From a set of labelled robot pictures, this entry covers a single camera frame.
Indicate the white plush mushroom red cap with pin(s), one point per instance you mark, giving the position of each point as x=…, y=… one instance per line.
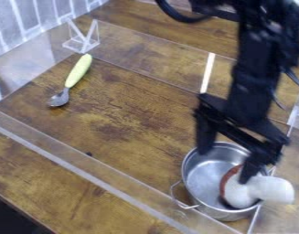
x=266, y=188

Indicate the yellow handled metal spoon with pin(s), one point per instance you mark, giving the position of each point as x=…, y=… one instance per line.
x=76, y=73

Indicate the clear acrylic triangle stand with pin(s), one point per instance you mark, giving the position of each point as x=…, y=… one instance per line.
x=81, y=43

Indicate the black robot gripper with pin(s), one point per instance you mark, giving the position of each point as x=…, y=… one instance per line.
x=239, y=118

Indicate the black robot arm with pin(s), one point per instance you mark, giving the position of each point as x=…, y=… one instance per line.
x=267, y=55

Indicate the silver metal pot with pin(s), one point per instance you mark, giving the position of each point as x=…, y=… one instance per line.
x=202, y=171

